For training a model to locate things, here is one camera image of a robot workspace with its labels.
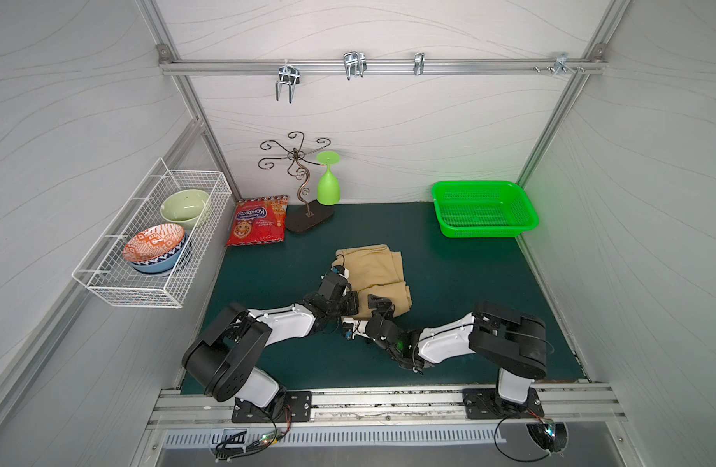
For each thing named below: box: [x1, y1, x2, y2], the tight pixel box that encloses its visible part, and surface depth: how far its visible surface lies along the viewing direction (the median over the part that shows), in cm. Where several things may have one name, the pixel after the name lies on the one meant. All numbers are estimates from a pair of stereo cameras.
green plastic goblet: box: [316, 150, 342, 207], surface depth 96 cm
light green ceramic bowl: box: [160, 188, 211, 230], surface depth 73 cm
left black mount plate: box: [231, 387, 313, 424], surface depth 74 cm
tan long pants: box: [330, 244, 413, 320], surface depth 99 cm
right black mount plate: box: [462, 387, 545, 420], surface depth 75 cm
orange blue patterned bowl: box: [122, 223, 186, 274], surface depth 63 cm
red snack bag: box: [225, 195, 289, 248], surface depth 113 cm
